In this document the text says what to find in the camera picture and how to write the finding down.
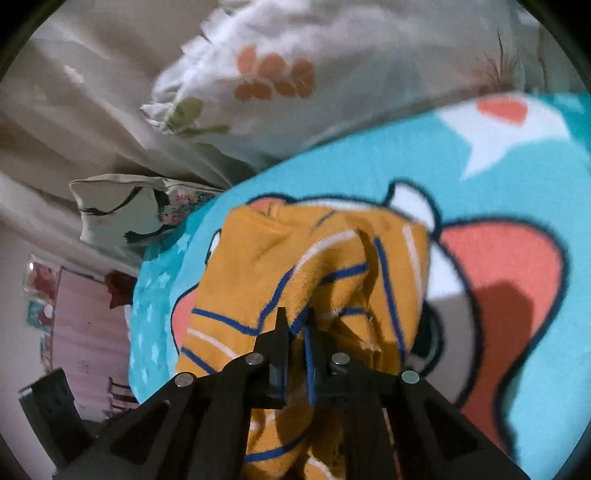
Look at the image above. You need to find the blue printed blanket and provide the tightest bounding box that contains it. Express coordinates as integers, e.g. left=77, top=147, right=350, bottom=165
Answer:
left=128, top=91, right=591, bottom=480

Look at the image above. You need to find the yellow striped sweater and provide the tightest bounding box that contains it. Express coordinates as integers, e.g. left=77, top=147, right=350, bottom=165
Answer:
left=175, top=203, right=433, bottom=480

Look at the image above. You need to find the leaf print pillow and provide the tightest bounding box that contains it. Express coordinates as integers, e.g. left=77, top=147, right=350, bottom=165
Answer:
left=140, top=0, right=525, bottom=163

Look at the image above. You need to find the wall poster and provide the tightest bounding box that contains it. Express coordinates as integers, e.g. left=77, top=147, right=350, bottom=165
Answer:
left=22, top=253, right=61, bottom=335

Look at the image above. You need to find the dark red cloth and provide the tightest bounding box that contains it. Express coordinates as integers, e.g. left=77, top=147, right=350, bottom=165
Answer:
left=104, top=271, right=139, bottom=311

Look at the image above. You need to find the beige curtain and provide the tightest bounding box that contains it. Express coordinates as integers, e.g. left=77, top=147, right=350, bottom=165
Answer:
left=0, top=0, right=262, bottom=274

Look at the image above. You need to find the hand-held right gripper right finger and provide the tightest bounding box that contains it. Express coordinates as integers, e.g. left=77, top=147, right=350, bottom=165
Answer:
left=303, top=308, right=532, bottom=480

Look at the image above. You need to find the dark wooden chair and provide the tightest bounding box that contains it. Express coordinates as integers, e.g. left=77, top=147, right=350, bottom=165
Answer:
left=107, top=376, right=140, bottom=416

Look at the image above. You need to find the pink curtain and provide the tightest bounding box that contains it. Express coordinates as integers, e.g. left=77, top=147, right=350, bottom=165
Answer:
left=50, top=267, right=136, bottom=418

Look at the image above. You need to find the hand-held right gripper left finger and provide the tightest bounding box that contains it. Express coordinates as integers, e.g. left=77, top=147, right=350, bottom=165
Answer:
left=60, top=306, right=290, bottom=480

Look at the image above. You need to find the floral branch print pillow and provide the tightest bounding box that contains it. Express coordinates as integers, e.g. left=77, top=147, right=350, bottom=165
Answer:
left=69, top=173, right=228, bottom=260

